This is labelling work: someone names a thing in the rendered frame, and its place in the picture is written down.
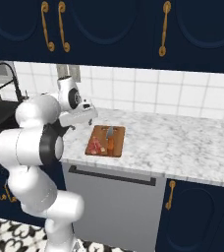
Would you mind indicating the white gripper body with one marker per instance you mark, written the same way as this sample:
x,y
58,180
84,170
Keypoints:
x,y
79,115

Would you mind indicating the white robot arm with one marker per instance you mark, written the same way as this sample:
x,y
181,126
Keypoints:
x,y
32,147

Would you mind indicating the red raw meat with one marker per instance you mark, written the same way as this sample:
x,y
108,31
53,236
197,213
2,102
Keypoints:
x,y
95,146

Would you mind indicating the brown wooden cutting board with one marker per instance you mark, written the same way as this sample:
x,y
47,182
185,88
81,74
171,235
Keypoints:
x,y
117,144

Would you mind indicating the black curved tap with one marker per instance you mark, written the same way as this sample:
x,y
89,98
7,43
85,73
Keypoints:
x,y
14,82

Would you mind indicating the grey dishwasher door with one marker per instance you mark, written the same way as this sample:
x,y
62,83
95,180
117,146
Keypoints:
x,y
117,213

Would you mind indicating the grey wall socket plate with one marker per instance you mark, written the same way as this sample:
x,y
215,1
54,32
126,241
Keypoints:
x,y
74,73

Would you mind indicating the navy wall cupboard door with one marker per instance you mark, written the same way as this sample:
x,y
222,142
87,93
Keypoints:
x,y
15,29
107,32
202,36

